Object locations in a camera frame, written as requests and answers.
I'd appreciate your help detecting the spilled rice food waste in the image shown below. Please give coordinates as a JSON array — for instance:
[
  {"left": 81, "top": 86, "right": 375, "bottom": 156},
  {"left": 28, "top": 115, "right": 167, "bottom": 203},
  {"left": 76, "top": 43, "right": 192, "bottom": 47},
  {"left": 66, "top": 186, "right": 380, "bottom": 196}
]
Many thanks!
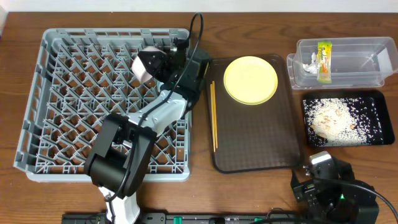
[{"left": 303, "top": 97, "right": 384, "bottom": 147}]

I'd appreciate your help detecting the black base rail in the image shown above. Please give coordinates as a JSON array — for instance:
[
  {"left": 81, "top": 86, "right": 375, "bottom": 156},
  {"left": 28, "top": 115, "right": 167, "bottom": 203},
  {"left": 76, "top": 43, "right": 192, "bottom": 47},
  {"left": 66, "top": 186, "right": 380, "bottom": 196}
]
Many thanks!
[{"left": 61, "top": 212, "right": 297, "bottom": 224}]

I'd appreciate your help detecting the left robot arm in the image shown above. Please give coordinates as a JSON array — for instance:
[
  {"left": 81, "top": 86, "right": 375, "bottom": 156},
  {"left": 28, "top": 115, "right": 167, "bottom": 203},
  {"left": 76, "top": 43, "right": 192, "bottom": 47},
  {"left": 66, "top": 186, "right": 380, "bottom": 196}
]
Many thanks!
[{"left": 84, "top": 39, "right": 210, "bottom": 223}]

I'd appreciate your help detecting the grey plastic dishwasher rack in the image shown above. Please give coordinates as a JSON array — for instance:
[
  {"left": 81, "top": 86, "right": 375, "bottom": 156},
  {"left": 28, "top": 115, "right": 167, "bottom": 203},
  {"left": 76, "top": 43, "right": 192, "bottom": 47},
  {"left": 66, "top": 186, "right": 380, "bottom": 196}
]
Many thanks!
[{"left": 14, "top": 28, "right": 188, "bottom": 182}]

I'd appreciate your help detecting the green yellow snack wrapper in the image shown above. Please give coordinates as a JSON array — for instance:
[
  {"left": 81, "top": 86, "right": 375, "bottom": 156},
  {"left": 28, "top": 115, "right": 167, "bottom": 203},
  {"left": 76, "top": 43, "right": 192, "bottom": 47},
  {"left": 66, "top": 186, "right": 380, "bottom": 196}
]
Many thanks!
[{"left": 317, "top": 42, "right": 332, "bottom": 83}]

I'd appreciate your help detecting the clear plastic bin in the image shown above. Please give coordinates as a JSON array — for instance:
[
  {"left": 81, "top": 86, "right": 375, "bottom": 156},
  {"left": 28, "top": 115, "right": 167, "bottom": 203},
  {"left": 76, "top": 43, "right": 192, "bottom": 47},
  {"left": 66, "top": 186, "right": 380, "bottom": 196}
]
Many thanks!
[{"left": 287, "top": 37, "right": 397, "bottom": 90}]

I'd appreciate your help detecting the yellow round plate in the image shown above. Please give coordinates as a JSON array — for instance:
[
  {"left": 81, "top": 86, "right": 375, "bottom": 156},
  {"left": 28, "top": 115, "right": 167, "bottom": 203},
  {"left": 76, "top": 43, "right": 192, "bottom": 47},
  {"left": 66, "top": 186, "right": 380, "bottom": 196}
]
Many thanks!
[{"left": 223, "top": 56, "right": 279, "bottom": 105}]

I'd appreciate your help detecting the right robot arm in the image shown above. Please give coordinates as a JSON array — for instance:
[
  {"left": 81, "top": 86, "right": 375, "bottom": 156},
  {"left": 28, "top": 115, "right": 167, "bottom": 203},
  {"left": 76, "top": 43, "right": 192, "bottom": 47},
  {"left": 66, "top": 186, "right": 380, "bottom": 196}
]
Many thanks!
[{"left": 290, "top": 158, "right": 379, "bottom": 224}]

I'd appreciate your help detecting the white tissue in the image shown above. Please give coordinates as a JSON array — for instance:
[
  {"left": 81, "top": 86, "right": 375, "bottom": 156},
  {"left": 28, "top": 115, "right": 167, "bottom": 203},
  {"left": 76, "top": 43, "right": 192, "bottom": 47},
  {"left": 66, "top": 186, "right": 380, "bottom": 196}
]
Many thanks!
[{"left": 303, "top": 52, "right": 319, "bottom": 74}]

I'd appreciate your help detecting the wooden chopstick right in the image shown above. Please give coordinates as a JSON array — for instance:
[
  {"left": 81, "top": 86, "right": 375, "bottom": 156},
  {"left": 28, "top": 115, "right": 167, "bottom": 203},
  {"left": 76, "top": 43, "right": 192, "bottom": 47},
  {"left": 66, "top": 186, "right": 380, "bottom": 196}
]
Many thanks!
[{"left": 212, "top": 81, "right": 218, "bottom": 152}]

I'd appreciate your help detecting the dark brown serving tray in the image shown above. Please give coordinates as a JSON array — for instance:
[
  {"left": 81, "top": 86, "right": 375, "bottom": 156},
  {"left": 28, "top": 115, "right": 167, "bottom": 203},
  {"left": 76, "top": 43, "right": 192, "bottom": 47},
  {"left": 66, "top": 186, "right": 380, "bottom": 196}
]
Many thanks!
[{"left": 205, "top": 54, "right": 304, "bottom": 174}]

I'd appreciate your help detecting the wooden chopstick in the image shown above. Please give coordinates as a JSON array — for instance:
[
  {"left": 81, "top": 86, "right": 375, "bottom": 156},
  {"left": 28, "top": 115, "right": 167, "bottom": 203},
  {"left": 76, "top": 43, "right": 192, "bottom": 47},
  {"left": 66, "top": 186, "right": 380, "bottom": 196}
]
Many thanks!
[
  {"left": 212, "top": 81, "right": 218, "bottom": 152},
  {"left": 210, "top": 83, "right": 216, "bottom": 152}
]

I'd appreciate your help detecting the wooden chopstick left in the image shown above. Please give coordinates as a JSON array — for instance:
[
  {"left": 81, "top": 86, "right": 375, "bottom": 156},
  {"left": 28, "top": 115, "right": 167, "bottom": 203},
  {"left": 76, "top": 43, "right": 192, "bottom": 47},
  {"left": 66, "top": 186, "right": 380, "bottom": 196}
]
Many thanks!
[{"left": 210, "top": 83, "right": 216, "bottom": 152}]

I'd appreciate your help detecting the pink white bowl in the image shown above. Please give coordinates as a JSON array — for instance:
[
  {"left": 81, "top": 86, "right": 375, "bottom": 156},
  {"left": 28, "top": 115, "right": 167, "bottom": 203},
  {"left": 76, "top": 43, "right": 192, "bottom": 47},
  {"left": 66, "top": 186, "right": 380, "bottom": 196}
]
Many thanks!
[{"left": 131, "top": 46, "right": 161, "bottom": 84}]

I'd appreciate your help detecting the black rectangular tray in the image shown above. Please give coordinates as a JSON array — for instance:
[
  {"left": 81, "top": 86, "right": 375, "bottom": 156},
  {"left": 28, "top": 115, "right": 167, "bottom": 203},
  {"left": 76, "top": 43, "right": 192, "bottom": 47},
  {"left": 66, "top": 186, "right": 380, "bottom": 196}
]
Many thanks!
[{"left": 302, "top": 90, "right": 395, "bottom": 147}]

